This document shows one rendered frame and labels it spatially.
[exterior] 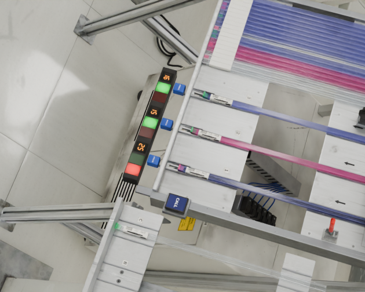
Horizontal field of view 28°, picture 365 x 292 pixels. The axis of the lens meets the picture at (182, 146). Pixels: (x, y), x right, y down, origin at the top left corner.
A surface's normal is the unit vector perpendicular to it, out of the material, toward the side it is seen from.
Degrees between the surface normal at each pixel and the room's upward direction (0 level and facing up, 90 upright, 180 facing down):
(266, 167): 0
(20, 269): 0
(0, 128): 0
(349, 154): 47
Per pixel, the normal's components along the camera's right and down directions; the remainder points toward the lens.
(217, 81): 0.01, -0.41
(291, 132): 0.70, -0.08
